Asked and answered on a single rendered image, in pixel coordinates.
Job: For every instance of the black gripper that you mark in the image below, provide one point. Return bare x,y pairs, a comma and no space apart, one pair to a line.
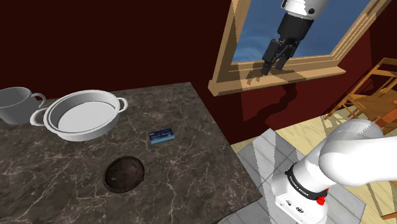
293,29

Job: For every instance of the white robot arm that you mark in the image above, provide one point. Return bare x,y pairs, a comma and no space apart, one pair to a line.
350,161

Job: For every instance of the wooden framed window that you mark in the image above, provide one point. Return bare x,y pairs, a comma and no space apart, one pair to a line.
226,62

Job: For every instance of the grey tiled robot stand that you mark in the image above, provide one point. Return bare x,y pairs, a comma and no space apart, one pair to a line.
263,158

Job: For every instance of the wooden chair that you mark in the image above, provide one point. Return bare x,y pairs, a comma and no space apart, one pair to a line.
370,105

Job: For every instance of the blue card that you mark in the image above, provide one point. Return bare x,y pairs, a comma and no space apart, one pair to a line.
161,136

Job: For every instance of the dark brown round bowl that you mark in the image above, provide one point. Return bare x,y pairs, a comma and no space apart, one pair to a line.
124,174

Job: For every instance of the white cup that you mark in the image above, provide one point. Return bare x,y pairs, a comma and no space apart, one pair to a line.
14,104

